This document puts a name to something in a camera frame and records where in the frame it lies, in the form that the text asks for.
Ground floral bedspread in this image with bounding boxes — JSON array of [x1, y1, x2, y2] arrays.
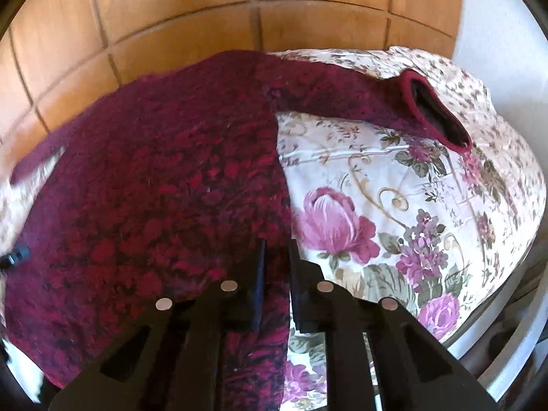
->
[[0, 47, 547, 411]]

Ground dark red patterned sweater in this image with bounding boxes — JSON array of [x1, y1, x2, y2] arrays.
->
[[4, 50, 473, 411]]

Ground white bed base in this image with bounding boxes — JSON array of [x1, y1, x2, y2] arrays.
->
[[445, 261, 548, 399]]

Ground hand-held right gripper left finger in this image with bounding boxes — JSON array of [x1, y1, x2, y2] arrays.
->
[[48, 240, 268, 411]]

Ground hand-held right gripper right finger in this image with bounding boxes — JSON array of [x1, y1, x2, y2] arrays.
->
[[288, 240, 500, 411]]

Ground wooden panelled headboard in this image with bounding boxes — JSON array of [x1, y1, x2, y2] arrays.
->
[[0, 0, 466, 146]]

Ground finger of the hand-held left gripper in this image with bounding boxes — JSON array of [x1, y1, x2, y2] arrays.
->
[[0, 246, 31, 266]]

